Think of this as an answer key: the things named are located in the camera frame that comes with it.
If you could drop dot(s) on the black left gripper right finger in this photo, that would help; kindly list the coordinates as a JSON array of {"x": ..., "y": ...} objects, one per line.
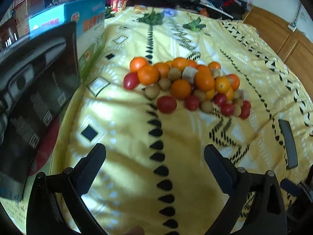
[{"x": 267, "y": 213}]

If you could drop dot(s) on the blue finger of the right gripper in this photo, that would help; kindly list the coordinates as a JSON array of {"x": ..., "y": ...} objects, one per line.
[{"x": 290, "y": 145}]

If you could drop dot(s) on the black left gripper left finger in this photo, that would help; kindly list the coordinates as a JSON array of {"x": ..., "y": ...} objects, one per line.
[{"x": 44, "y": 215}]

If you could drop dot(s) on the dark cherry tomato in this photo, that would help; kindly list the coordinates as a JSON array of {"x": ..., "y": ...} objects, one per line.
[{"x": 166, "y": 104}]

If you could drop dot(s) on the large front orange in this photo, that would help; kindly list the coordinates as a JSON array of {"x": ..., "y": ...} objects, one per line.
[{"x": 180, "y": 89}]

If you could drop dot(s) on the wooden headboard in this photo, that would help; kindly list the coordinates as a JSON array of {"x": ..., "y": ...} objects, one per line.
[{"x": 294, "y": 49}]

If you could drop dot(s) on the cut potato piece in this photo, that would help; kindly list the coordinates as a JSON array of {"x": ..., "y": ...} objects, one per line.
[{"x": 189, "y": 74}]

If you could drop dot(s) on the yellow patterned blanket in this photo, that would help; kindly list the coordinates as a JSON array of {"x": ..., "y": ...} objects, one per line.
[{"x": 154, "y": 175}]

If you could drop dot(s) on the brown longan fruit left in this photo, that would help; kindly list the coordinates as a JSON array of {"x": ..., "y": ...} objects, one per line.
[{"x": 152, "y": 91}]

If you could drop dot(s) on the mandarin orange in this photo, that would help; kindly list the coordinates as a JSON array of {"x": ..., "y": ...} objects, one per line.
[
  {"x": 137, "y": 63},
  {"x": 148, "y": 75}
]

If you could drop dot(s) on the black product box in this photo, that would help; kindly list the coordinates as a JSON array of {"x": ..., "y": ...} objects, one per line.
[{"x": 39, "y": 74}]

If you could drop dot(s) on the far left cherry tomato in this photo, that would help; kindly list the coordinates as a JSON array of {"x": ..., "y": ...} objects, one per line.
[{"x": 131, "y": 81}]

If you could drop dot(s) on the back left mandarin orange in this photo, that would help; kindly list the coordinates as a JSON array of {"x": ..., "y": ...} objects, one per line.
[{"x": 137, "y": 63}]

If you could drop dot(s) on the green leafy vegetable right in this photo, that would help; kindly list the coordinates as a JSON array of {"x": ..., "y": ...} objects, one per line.
[{"x": 195, "y": 25}]

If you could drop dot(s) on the green leafy vegetable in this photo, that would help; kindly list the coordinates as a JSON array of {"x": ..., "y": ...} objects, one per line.
[
  {"x": 109, "y": 13},
  {"x": 195, "y": 25},
  {"x": 152, "y": 18}
]

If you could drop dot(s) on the small blue packet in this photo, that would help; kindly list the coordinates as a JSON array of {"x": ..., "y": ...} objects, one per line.
[{"x": 169, "y": 12}]

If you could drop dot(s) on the green leafy vegetable centre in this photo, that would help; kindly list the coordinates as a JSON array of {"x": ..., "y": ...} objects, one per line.
[{"x": 152, "y": 18}]

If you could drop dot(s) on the orange snack packet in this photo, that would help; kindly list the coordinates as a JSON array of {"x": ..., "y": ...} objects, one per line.
[{"x": 140, "y": 9}]

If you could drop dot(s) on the blue green food box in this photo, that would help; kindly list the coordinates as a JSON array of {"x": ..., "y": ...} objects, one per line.
[{"x": 89, "y": 17}]

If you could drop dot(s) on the cardboard boxes stack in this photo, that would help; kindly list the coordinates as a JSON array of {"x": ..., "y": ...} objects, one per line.
[{"x": 22, "y": 13}]

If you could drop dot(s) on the green leafy vegetable left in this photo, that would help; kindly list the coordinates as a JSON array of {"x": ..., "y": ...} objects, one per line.
[{"x": 109, "y": 13}]

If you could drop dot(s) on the red instant noodle cup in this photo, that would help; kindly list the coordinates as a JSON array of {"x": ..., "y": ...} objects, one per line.
[{"x": 118, "y": 5}]

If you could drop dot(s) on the wall power socket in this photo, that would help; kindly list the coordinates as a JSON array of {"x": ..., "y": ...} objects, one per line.
[{"x": 292, "y": 26}]

